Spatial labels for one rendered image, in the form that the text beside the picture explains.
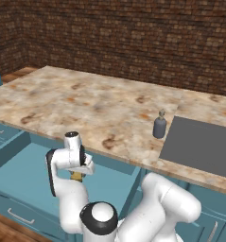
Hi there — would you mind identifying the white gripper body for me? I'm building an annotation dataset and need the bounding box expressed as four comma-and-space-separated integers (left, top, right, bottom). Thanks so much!
67, 153, 96, 176

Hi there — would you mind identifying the yellow sponge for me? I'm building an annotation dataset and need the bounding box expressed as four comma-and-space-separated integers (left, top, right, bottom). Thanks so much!
69, 171, 85, 183

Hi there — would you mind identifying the grey soap dispenser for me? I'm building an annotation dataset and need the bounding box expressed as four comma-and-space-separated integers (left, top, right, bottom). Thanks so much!
152, 108, 167, 140

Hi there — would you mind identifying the grey sink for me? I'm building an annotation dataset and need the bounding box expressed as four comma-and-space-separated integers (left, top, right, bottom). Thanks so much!
158, 114, 226, 181

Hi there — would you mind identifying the open teal drawer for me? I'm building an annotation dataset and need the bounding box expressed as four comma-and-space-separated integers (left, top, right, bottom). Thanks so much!
0, 130, 144, 242

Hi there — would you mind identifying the teal drawer front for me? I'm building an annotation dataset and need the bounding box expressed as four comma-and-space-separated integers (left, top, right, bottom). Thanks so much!
0, 119, 25, 156

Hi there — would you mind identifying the silver cupboard door handle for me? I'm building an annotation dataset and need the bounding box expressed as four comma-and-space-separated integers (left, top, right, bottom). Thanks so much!
208, 220, 219, 242

